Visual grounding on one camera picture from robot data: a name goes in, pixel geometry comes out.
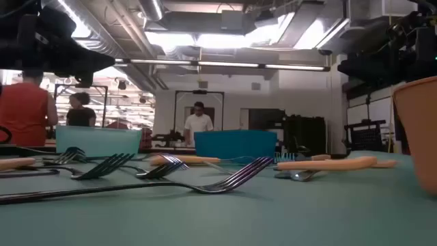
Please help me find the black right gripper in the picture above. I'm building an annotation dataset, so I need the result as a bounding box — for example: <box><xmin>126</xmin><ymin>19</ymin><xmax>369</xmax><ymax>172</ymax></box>
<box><xmin>337</xmin><ymin>12</ymin><xmax>424</xmax><ymax>86</ymax></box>

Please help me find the orange handled silver fork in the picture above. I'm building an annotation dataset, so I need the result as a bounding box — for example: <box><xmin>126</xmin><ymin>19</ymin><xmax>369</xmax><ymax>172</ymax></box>
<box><xmin>149</xmin><ymin>154</ymin><xmax>257</xmax><ymax>167</ymax></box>
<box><xmin>371</xmin><ymin>159</ymin><xmax>399</xmax><ymax>169</ymax></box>
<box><xmin>275</xmin><ymin>156</ymin><xmax>378</xmax><ymax>172</ymax></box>
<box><xmin>0</xmin><ymin>156</ymin><xmax>36</xmax><ymax>172</ymax></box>

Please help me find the black cabinet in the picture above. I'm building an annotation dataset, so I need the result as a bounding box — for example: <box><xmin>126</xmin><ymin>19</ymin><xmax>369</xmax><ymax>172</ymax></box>
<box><xmin>282</xmin><ymin>115</ymin><xmax>327</xmax><ymax>155</ymax></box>

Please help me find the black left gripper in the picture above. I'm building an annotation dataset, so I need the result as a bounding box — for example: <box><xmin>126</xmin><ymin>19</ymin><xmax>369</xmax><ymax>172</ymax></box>
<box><xmin>18</xmin><ymin>5</ymin><xmax>116</xmax><ymax>79</ymax></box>

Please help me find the person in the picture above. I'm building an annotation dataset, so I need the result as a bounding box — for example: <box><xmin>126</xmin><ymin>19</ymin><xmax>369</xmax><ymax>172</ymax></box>
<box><xmin>66</xmin><ymin>92</ymin><xmax>98</xmax><ymax>128</ymax></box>
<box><xmin>0</xmin><ymin>70</ymin><xmax>59</xmax><ymax>148</ymax></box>
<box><xmin>183</xmin><ymin>101</ymin><xmax>214</xmax><ymax>147</ymax></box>

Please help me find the translucent teal plastic bin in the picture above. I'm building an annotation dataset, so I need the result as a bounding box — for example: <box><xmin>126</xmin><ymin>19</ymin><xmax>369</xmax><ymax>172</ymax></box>
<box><xmin>55</xmin><ymin>125</ymin><xmax>143</xmax><ymax>158</ymax></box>

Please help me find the black metal rig frame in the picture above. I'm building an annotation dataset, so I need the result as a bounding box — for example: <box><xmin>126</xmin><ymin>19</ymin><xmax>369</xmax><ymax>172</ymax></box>
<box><xmin>53</xmin><ymin>83</ymin><xmax>109</xmax><ymax>128</ymax></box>
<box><xmin>173</xmin><ymin>90</ymin><xmax>225</xmax><ymax>133</ymax></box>

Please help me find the long ceiling light strip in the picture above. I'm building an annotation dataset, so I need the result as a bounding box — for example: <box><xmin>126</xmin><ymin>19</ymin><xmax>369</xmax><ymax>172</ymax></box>
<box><xmin>114</xmin><ymin>57</ymin><xmax>331</xmax><ymax>72</ymax></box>

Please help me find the orange plastic bin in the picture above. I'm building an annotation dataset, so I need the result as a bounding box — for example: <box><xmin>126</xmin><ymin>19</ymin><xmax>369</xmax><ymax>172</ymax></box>
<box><xmin>391</xmin><ymin>75</ymin><xmax>437</xmax><ymax>196</ymax></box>

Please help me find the silver ventilation duct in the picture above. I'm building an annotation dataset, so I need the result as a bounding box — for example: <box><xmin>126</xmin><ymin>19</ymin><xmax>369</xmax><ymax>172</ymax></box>
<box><xmin>40</xmin><ymin>0</ymin><xmax>165</xmax><ymax>59</ymax></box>

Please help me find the green table mat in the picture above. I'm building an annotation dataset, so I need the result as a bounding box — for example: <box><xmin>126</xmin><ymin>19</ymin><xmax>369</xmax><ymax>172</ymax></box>
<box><xmin>0</xmin><ymin>150</ymin><xmax>437</xmax><ymax>246</ymax></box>

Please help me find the blue plastic bin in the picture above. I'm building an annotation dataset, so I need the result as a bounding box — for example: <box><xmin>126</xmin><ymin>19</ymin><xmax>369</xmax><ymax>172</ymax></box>
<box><xmin>193</xmin><ymin>129</ymin><xmax>278</xmax><ymax>160</ymax></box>

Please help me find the black wire cart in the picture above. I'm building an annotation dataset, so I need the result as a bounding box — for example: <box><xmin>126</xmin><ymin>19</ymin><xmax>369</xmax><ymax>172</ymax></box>
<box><xmin>343</xmin><ymin>119</ymin><xmax>387</xmax><ymax>152</ymax></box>

